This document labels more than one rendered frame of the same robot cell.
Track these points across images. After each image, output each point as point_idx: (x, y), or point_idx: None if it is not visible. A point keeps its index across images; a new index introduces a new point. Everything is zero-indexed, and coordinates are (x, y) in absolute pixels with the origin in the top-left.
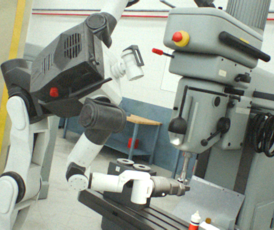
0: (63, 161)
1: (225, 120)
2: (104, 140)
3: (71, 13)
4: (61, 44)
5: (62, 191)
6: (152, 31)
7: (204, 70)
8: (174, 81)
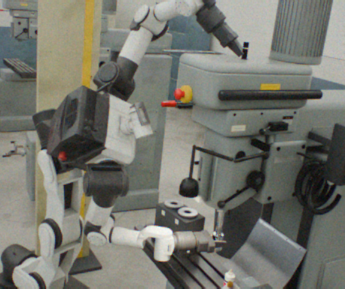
0: (190, 156)
1: (254, 176)
2: (109, 204)
3: None
4: (65, 108)
5: (178, 198)
6: None
7: (218, 125)
8: (340, 43)
